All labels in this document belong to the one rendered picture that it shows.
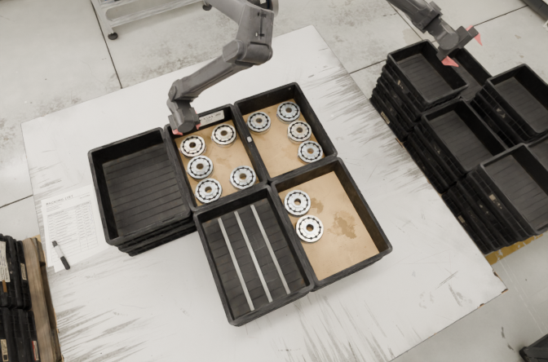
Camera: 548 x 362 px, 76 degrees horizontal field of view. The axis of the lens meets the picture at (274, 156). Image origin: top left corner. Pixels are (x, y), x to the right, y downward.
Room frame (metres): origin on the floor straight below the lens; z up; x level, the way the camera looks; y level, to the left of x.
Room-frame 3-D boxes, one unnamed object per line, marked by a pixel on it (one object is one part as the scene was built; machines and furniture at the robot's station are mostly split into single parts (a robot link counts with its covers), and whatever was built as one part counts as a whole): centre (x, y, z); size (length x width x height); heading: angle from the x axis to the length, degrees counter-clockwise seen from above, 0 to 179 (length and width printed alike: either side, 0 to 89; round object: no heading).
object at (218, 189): (0.50, 0.25, 0.86); 0.10 x 0.10 x 0.01
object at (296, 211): (0.46, -0.10, 0.86); 0.10 x 0.10 x 0.01
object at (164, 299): (0.53, 0.14, 0.35); 1.60 x 1.60 x 0.70; 27
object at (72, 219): (0.39, 0.83, 0.70); 0.33 x 0.23 x 0.01; 27
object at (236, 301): (0.27, 0.07, 0.87); 0.40 x 0.30 x 0.11; 25
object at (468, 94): (1.58, -1.23, 0.26); 0.40 x 0.30 x 0.23; 27
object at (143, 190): (0.50, 0.51, 0.87); 0.40 x 0.30 x 0.11; 25
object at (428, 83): (1.40, -0.87, 0.37); 0.40 x 0.30 x 0.45; 27
